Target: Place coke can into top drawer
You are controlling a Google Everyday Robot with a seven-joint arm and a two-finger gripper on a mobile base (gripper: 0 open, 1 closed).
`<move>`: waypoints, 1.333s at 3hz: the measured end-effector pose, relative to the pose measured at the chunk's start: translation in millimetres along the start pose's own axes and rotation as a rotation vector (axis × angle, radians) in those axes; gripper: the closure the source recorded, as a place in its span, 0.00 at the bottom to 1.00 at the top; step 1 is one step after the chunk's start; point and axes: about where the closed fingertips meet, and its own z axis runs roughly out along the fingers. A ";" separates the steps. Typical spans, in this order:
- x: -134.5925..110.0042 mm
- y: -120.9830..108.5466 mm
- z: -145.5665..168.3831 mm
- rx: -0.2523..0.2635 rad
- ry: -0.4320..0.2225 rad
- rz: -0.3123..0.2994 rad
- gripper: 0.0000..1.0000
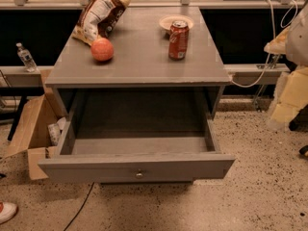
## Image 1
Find red coke can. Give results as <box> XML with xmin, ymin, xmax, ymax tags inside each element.
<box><xmin>168</xmin><ymin>20</ymin><xmax>190</xmax><ymax>61</ymax></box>

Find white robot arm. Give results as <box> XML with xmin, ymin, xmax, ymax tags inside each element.
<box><xmin>264</xmin><ymin>5</ymin><xmax>308</xmax><ymax>66</ymax></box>

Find open grey top drawer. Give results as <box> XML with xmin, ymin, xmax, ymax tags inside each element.
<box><xmin>38</xmin><ymin>90</ymin><xmax>236</xmax><ymax>184</ymax></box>

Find grey cabinet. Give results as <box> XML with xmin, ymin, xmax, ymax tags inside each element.
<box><xmin>46</xmin><ymin>7</ymin><xmax>229</xmax><ymax>113</ymax></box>

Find orange ball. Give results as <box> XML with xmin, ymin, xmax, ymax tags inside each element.
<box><xmin>90</xmin><ymin>38</ymin><xmax>114</xmax><ymax>62</ymax></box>

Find white ceramic bowl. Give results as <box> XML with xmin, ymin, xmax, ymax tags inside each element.
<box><xmin>159</xmin><ymin>14</ymin><xmax>194</xmax><ymax>34</ymax></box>

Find brown chip bag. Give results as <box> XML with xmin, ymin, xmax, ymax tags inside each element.
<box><xmin>72</xmin><ymin>0</ymin><xmax>131</xmax><ymax>45</ymax></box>

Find open cardboard box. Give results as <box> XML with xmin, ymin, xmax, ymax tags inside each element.
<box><xmin>4</xmin><ymin>69</ymin><xmax>64</xmax><ymax>180</ymax></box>

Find black table leg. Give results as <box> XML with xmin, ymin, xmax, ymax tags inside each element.
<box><xmin>8</xmin><ymin>96</ymin><xmax>28</xmax><ymax>141</ymax></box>

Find clear plastic water bottle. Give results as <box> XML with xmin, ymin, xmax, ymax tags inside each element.
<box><xmin>16</xmin><ymin>42</ymin><xmax>38</xmax><ymax>72</ymax></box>

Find white and red shoe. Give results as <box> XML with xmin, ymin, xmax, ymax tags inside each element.
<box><xmin>0</xmin><ymin>202</ymin><xmax>18</xmax><ymax>224</ymax></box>

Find black floor cable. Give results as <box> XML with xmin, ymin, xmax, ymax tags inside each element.
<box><xmin>63</xmin><ymin>182</ymin><xmax>96</xmax><ymax>231</ymax></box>

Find white looped cable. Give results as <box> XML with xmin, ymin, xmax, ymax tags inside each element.
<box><xmin>279</xmin><ymin>0</ymin><xmax>299</xmax><ymax>29</ymax></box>

